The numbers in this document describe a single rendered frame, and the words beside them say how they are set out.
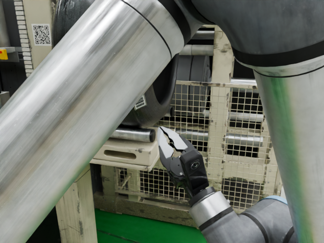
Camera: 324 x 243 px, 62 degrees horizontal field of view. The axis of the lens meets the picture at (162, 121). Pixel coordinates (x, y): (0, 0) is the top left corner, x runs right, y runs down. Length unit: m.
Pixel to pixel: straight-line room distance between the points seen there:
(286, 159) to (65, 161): 0.26
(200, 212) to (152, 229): 1.27
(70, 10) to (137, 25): 0.55
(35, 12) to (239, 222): 0.93
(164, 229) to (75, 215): 0.73
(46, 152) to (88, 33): 0.12
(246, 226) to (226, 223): 0.05
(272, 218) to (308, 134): 0.38
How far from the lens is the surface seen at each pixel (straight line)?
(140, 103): 0.80
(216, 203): 0.63
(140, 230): 1.88
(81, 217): 1.35
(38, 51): 1.12
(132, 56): 0.28
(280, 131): 0.34
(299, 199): 0.44
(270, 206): 0.71
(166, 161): 0.66
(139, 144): 0.94
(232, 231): 0.63
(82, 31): 0.30
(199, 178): 0.62
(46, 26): 1.08
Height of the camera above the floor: 1.25
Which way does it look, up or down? 20 degrees down
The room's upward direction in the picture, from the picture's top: straight up
